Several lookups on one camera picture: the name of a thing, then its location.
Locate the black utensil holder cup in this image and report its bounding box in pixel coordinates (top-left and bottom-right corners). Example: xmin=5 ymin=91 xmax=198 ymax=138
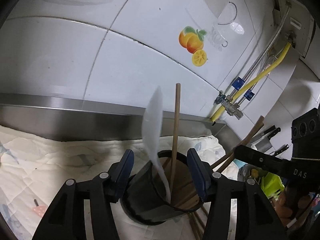
xmin=120 ymin=152 xmax=203 ymax=225

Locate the white plastic rice paddle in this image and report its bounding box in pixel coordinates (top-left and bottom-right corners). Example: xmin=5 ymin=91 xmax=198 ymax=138
xmin=142 ymin=86 xmax=171 ymax=203

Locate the long brown wooden chopstick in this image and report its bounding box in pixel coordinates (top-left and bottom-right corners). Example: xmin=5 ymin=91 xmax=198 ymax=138
xmin=170 ymin=83 xmax=181 ymax=192

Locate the blue soap pump bottle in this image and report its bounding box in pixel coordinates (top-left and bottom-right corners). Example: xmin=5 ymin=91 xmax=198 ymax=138
xmin=234 ymin=159 xmax=248 ymax=176

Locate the green plastic dish rack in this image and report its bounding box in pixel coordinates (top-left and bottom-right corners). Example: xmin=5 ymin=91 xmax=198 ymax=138
xmin=260 ymin=172 xmax=285 ymax=199

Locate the white quilted cloth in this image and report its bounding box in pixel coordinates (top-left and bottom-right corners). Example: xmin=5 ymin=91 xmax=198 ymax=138
xmin=1 ymin=126 xmax=226 ymax=239

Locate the metal gas valve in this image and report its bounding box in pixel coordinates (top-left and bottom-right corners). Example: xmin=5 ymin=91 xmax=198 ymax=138
xmin=211 ymin=91 xmax=244 ymax=121

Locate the black handled kitchen knife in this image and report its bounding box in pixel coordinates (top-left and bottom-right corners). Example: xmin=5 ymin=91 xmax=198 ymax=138
xmin=259 ymin=125 xmax=276 ymax=138
xmin=271 ymin=144 xmax=289 ymax=156

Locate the steel cleaver black handle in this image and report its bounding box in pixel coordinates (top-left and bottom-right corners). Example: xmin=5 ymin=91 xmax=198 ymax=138
xmin=250 ymin=127 xmax=281 ymax=153

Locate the yellow gas hose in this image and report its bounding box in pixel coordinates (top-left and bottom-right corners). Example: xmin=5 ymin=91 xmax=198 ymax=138
xmin=210 ymin=41 xmax=293 ymax=123

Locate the braided steel hose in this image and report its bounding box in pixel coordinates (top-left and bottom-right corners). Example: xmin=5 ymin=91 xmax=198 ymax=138
xmin=224 ymin=3 xmax=292 ymax=100

